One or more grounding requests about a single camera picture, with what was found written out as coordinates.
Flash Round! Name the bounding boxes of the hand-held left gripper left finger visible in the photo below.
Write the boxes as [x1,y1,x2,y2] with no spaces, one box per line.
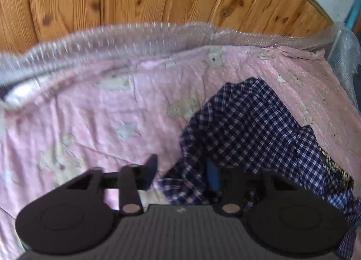
[65,153,159,216]

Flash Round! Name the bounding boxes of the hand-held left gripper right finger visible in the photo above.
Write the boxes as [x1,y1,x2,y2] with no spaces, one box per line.
[206,161,298,218]

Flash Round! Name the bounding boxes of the navy plaid shirt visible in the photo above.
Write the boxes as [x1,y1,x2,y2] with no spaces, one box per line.
[158,77,361,260]

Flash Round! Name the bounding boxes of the pink bear print blanket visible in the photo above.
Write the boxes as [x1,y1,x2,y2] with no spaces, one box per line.
[0,45,357,260]

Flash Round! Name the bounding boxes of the clear bubble wrap sheet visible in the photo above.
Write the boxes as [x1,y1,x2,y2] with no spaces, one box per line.
[0,21,361,108]

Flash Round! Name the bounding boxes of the teal boards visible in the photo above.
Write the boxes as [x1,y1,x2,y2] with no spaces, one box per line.
[345,0,361,33]

